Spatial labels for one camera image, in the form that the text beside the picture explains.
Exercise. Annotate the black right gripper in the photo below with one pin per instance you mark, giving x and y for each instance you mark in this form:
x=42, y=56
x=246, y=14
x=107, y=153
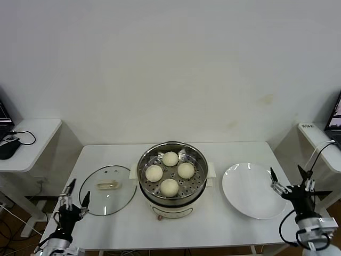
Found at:
x=302, y=200

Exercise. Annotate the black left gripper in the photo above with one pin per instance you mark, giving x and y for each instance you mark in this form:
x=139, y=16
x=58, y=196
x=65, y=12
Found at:
x=68, y=218

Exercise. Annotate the white steamed baozi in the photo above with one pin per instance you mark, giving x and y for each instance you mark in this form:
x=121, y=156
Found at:
x=186, y=170
x=154, y=173
x=169, y=187
x=170, y=159

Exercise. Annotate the black computer mouse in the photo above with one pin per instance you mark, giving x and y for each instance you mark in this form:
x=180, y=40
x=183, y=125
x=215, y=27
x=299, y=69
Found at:
x=8, y=150

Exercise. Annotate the pale left robot arm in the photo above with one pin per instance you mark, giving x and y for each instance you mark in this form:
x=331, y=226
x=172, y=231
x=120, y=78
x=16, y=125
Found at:
x=58, y=244

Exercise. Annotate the pale right robot arm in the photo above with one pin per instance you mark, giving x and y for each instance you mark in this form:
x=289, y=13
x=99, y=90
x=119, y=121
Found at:
x=311, y=232

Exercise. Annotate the perforated steel steamer basket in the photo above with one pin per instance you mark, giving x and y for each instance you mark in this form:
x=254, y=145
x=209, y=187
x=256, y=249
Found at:
x=197, y=184

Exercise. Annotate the steel steamer pot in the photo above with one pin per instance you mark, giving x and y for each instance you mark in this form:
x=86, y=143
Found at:
x=170, y=210

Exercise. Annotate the round white plate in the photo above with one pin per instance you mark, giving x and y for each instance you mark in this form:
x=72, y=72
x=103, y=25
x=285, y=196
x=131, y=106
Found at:
x=247, y=192

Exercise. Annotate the white side table with label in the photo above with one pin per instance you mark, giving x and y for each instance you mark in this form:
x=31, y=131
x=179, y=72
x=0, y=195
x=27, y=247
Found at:
x=314, y=136

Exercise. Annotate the white side table with mouse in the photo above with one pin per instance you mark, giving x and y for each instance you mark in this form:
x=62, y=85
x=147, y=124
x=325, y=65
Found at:
x=40, y=133

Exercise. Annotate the black laptop with charger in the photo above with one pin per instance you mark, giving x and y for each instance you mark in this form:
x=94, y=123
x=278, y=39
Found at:
x=334, y=120

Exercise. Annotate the small printed code tag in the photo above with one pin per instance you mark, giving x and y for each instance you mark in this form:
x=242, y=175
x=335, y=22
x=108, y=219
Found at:
x=10, y=138

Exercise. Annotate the black laptop beside mouse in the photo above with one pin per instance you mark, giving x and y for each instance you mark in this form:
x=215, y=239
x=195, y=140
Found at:
x=4, y=114

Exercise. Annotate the white wall socket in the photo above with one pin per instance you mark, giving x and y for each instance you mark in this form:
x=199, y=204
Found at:
x=40, y=181

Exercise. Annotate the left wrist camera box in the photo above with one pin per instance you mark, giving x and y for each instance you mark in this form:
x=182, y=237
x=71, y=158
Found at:
x=77, y=251

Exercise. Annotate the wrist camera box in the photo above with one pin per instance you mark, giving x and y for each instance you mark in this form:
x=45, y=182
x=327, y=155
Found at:
x=329, y=223
x=77, y=251

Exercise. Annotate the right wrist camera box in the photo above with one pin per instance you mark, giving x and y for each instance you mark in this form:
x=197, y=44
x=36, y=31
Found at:
x=329, y=223

